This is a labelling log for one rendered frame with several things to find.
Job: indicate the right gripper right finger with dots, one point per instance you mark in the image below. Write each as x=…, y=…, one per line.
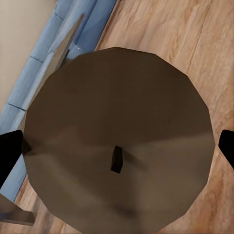
x=226, y=145

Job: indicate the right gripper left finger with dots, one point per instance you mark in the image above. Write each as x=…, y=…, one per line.
x=10, y=151

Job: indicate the coffee table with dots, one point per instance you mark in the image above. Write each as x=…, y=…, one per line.
x=10, y=212

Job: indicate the pillar candle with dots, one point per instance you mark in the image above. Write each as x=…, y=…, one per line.
x=118, y=141

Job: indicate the sofa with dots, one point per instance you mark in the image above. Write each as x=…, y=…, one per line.
x=98, y=14

